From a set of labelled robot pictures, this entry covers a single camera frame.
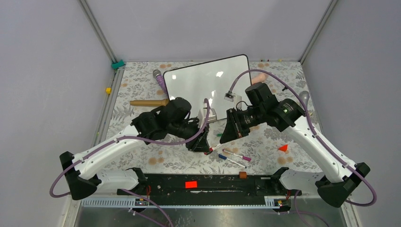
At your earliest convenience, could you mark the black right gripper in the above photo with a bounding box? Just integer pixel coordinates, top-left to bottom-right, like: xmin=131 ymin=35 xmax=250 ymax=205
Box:
xmin=220 ymin=105 xmax=265 ymax=144

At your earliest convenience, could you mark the white black-framed whiteboard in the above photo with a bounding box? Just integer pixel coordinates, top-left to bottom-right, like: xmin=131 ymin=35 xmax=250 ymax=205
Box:
xmin=163 ymin=54 xmax=250 ymax=120

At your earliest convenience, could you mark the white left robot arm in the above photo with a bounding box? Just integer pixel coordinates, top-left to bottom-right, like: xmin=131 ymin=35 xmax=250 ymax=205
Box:
xmin=50 ymin=97 xmax=211 ymax=201

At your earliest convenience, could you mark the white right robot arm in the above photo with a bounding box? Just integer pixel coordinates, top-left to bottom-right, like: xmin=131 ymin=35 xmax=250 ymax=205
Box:
xmin=219 ymin=82 xmax=370 ymax=208

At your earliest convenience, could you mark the blue whiteboard marker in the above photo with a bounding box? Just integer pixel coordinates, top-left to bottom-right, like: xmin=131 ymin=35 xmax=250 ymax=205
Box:
xmin=218 ymin=154 xmax=247 ymax=169

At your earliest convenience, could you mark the pink whiteboard marker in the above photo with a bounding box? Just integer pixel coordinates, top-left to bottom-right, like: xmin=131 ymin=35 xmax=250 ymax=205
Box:
xmin=222 ymin=149 xmax=252 ymax=162

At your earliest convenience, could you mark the small brown block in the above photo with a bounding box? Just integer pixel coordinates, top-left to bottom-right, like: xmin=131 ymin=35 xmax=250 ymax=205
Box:
xmin=238 ymin=171 xmax=247 ymax=179

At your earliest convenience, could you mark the wooden rolling pin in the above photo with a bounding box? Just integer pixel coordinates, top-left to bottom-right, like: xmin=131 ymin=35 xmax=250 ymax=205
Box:
xmin=129 ymin=99 xmax=169 ymax=107

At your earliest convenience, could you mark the red triangular block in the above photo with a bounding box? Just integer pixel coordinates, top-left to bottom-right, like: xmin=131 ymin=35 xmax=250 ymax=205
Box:
xmin=278 ymin=144 xmax=288 ymax=152

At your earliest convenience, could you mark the grey toy microphone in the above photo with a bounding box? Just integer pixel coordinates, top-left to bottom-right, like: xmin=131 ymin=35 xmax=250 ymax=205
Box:
xmin=299 ymin=90 xmax=310 ymax=105

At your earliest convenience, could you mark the purple toy microphone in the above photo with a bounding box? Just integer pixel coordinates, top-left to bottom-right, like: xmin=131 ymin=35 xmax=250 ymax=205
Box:
xmin=153 ymin=70 xmax=167 ymax=95

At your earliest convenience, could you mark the floral table mat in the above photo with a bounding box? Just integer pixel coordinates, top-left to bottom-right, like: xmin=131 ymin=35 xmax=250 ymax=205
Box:
xmin=106 ymin=62 xmax=320 ymax=175

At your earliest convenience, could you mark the teal corner clip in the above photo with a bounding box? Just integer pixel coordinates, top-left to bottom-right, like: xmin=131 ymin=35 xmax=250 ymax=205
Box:
xmin=111 ymin=60 xmax=125 ymax=70

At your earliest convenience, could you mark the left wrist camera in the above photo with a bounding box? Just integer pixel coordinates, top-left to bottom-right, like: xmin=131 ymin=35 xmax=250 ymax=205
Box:
xmin=198 ymin=108 xmax=218 ymax=126

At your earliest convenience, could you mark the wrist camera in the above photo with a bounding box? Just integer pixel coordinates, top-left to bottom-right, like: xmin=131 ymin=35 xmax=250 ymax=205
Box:
xmin=224 ymin=91 xmax=238 ymax=103
xmin=198 ymin=108 xmax=218 ymax=126

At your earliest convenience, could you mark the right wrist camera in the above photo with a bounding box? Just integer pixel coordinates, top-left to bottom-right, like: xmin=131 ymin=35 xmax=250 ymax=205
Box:
xmin=224 ymin=91 xmax=238 ymax=103

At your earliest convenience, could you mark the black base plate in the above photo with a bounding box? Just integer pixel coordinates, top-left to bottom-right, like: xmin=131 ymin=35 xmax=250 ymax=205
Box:
xmin=131 ymin=174 xmax=296 ymax=201

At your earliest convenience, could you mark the pink toy handle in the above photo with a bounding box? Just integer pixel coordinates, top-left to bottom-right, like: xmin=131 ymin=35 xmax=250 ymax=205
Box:
xmin=251 ymin=73 xmax=269 ymax=85

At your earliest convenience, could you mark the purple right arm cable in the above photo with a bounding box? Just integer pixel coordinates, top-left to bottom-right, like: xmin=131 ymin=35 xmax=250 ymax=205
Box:
xmin=228 ymin=69 xmax=377 ymax=207

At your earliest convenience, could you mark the white cable duct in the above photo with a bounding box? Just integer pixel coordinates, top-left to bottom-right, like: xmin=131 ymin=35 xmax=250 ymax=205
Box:
xmin=81 ymin=194 xmax=290 ymax=209

